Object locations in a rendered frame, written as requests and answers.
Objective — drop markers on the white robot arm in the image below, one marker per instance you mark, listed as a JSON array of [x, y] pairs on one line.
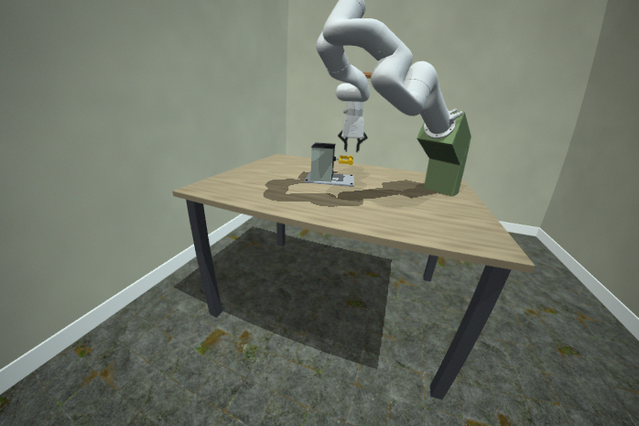
[[408, 90]]

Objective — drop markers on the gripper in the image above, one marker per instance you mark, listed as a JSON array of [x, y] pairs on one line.
[[353, 127]]

